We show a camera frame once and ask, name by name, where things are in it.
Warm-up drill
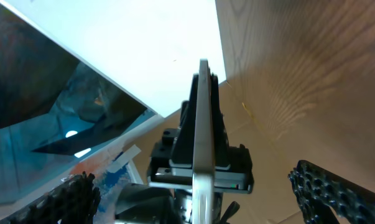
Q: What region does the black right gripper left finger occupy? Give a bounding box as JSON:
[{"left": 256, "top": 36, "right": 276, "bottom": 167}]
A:
[{"left": 0, "top": 172, "right": 101, "bottom": 224}]

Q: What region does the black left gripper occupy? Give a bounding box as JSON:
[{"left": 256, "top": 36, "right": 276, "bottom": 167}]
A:
[{"left": 146, "top": 73, "right": 255, "bottom": 195}]

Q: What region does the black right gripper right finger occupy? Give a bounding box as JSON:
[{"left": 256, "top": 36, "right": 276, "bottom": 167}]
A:
[{"left": 288, "top": 160, "right": 375, "bottom": 224}]

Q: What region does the silver Galaxy smartphone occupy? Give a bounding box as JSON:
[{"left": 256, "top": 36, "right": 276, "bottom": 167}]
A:
[{"left": 192, "top": 59, "right": 215, "bottom": 224}]

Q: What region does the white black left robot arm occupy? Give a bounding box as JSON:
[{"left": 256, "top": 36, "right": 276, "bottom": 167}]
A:
[{"left": 114, "top": 75, "right": 254, "bottom": 223}]

